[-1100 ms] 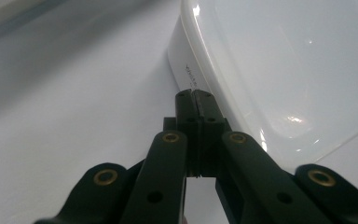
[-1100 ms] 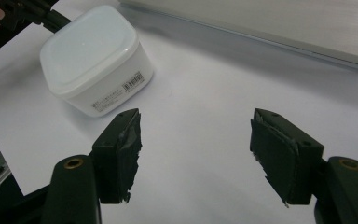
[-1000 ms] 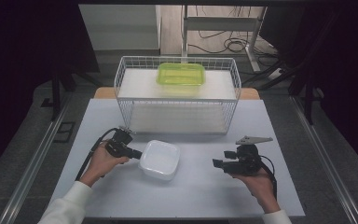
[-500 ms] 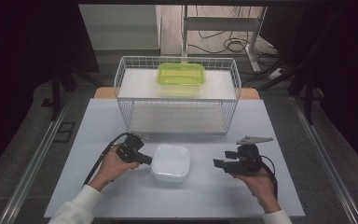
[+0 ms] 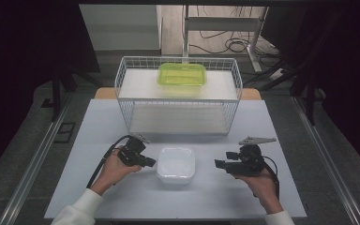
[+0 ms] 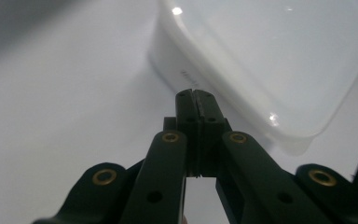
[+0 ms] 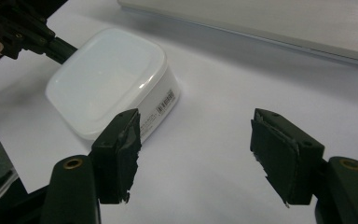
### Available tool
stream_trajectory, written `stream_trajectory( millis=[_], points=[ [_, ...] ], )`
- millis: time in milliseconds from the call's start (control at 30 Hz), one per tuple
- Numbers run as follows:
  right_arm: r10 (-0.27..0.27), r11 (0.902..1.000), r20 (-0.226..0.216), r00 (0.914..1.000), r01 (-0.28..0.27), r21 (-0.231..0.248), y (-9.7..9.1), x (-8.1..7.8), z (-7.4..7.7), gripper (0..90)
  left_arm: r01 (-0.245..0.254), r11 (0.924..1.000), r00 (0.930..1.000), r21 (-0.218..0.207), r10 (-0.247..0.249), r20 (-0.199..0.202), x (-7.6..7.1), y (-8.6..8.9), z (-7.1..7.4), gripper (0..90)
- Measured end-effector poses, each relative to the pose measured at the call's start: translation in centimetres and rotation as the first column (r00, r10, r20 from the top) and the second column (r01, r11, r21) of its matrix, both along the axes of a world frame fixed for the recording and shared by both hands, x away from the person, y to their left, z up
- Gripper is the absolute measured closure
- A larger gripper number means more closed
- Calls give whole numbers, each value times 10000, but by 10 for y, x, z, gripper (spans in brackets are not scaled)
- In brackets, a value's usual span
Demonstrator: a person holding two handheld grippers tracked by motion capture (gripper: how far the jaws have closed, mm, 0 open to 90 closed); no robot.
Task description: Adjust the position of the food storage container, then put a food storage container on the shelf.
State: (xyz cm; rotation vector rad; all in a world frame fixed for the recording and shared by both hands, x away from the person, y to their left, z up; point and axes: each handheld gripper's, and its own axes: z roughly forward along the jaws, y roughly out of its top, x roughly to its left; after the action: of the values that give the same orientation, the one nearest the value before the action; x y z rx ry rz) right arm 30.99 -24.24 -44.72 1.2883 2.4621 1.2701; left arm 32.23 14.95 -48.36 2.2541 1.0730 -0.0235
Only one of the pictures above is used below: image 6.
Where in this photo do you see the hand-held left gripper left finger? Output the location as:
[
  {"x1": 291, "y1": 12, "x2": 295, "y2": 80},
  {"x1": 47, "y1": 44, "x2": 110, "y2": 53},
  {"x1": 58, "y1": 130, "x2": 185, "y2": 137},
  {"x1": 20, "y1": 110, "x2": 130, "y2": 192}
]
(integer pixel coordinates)
[{"x1": 118, "y1": 89, "x2": 200, "y2": 224}]

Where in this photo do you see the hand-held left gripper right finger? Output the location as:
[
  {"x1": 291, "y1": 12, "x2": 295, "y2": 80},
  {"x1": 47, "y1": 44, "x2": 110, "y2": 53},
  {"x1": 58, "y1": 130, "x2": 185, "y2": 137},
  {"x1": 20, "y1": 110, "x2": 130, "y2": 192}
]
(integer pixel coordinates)
[{"x1": 191, "y1": 89, "x2": 334, "y2": 224}]

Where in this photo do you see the white plastic container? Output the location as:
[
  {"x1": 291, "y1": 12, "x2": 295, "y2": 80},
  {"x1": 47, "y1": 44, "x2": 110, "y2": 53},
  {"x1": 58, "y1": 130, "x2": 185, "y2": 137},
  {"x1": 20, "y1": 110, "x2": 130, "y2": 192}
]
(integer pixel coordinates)
[{"x1": 148, "y1": 0, "x2": 358, "y2": 157}]

